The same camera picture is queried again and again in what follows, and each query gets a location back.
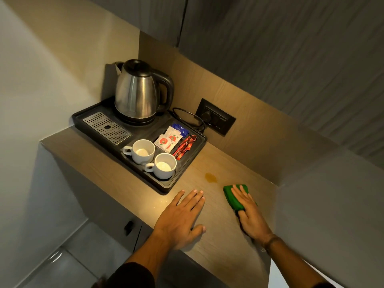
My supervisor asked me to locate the black wall socket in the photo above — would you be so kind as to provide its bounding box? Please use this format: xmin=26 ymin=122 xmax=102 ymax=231
xmin=194 ymin=98 xmax=237 ymax=137

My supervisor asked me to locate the blue sachet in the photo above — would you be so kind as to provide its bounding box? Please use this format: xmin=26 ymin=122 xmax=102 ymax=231
xmin=170 ymin=122 xmax=190 ymax=139

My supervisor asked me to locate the stainless steel electric kettle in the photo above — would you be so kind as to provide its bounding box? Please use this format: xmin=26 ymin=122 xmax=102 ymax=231
xmin=114 ymin=59 xmax=175 ymax=126

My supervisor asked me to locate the person's right hand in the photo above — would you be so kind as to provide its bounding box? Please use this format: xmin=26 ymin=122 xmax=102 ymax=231
xmin=230 ymin=185 xmax=279 ymax=248

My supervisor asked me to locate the white ceramic cup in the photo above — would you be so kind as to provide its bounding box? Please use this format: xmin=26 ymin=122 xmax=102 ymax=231
xmin=122 ymin=139 xmax=156 ymax=166
xmin=144 ymin=152 xmax=178 ymax=181

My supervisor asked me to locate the black wrist band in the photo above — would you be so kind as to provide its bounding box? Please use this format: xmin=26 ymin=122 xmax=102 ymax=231
xmin=262 ymin=233 xmax=283 ymax=253

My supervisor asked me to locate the light wooden countertop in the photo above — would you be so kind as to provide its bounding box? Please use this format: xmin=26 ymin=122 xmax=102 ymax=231
xmin=40 ymin=126 xmax=278 ymax=288

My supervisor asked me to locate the bundle of red stick sachets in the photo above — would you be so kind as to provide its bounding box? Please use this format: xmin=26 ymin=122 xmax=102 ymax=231
xmin=172 ymin=134 xmax=198 ymax=161

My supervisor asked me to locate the black plug and cable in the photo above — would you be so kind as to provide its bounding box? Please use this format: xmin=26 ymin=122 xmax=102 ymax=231
xmin=168 ymin=107 xmax=213 ymax=134

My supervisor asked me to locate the person's right forearm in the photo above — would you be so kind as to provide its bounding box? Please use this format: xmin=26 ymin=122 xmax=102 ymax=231
xmin=265 ymin=236 xmax=327 ymax=288

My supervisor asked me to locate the black left shirt sleeve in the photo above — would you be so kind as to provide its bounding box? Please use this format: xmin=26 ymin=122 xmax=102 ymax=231
xmin=106 ymin=262 xmax=157 ymax=288

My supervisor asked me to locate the perforated metal drip grate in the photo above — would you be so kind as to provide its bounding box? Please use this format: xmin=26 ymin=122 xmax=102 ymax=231
xmin=82 ymin=111 xmax=133 ymax=146

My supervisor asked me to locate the green sponge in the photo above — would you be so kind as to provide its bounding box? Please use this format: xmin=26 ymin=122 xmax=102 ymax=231
xmin=222 ymin=184 xmax=258 ymax=212

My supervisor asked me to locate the grey upper cabinet door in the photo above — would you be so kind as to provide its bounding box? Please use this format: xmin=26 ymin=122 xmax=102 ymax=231
xmin=178 ymin=0 xmax=384 ymax=170
xmin=86 ymin=0 xmax=189 ymax=48

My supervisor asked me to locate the person's left hand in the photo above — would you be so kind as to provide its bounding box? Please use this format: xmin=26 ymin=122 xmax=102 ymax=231
xmin=152 ymin=189 xmax=207 ymax=250

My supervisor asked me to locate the black plastic tray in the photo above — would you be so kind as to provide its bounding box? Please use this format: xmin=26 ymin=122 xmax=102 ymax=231
xmin=72 ymin=97 xmax=208 ymax=195

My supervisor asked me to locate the grey lower cabinet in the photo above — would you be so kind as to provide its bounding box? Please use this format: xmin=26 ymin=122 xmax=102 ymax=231
xmin=53 ymin=155 xmax=229 ymax=288

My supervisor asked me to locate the white red sachet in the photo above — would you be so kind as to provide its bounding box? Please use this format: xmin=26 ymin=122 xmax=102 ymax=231
xmin=165 ymin=126 xmax=183 ymax=145
xmin=153 ymin=134 xmax=175 ymax=154

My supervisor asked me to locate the person's left forearm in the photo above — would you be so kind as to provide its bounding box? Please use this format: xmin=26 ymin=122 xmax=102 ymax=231
xmin=125 ymin=230 xmax=181 ymax=280

